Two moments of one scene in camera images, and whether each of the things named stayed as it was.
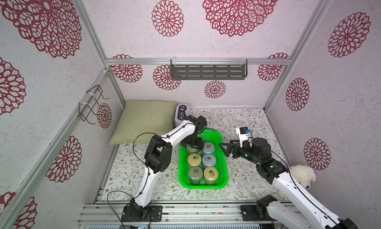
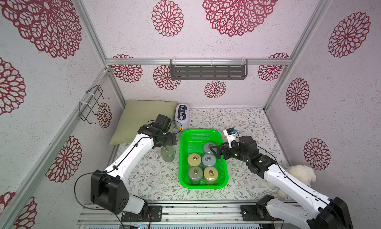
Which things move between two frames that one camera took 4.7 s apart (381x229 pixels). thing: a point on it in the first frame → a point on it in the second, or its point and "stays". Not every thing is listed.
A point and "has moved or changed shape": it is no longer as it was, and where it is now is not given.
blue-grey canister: x=209 y=148 stays
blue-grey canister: x=209 y=160 stays
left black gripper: x=199 y=144 → x=171 y=140
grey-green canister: x=191 y=149 has moved or changed shape
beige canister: x=194 y=159 stays
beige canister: x=211 y=174 stays
